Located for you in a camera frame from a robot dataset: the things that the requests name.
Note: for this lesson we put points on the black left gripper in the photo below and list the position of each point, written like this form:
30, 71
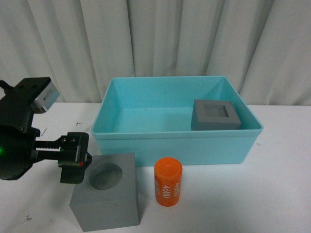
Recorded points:
69, 150

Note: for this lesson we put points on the gray block with round hole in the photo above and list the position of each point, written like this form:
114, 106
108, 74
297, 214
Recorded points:
108, 196

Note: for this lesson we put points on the orange cylinder part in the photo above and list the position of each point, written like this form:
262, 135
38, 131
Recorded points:
168, 177

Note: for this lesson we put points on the gray block with square hole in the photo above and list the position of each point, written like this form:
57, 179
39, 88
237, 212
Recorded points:
210, 115

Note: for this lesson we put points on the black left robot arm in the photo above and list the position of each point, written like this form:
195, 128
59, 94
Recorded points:
9, 169

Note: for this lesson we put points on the light blue plastic box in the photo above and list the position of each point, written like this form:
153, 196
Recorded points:
151, 117

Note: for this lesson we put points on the white pleated curtain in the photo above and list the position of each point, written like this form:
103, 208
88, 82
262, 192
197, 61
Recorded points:
262, 46

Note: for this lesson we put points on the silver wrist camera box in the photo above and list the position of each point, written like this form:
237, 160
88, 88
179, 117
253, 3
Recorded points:
45, 99

